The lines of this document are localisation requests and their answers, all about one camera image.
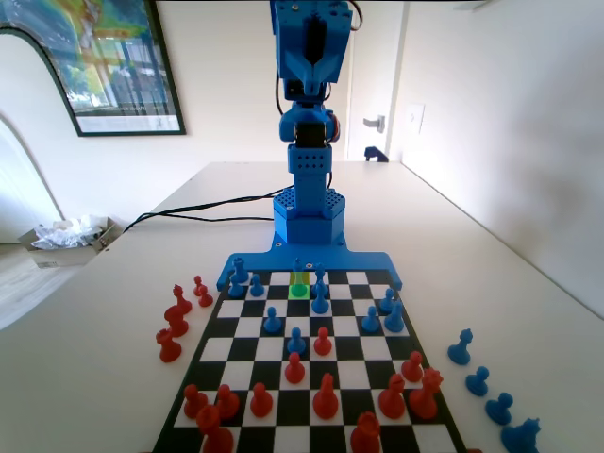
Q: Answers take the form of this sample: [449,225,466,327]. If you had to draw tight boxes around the blue king chess piece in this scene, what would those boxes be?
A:
[290,257,308,298]

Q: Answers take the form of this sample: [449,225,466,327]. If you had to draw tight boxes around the blue rook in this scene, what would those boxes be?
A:
[230,257,249,286]

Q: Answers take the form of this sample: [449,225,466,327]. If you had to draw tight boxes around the captured red chess pieces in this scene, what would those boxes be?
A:
[163,305,190,339]

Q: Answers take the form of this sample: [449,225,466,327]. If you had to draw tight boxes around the red knight chess piece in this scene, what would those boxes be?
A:
[311,372,341,420]

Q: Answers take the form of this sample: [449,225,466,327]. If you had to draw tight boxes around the red plastic chess queen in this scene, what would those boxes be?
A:
[408,367,445,420]

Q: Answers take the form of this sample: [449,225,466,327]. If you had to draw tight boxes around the white door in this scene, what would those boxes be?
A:
[346,0,407,162]

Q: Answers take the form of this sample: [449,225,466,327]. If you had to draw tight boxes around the crumpled white paper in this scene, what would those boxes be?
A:
[30,214,108,251]

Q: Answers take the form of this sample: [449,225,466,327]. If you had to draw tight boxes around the black white chessboard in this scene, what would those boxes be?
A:
[150,268,468,453]

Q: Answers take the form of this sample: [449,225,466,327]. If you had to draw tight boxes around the cardboard box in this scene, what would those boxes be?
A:
[18,216,125,270]

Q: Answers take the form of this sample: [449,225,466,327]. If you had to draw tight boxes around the black power cable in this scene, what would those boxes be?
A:
[123,187,294,232]
[141,212,276,222]

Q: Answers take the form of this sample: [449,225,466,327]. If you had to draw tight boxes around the framed wall poster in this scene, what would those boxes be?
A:
[0,0,188,138]

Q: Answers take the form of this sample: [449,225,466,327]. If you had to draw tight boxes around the blue base plate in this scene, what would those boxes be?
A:
[215,243,403,292]

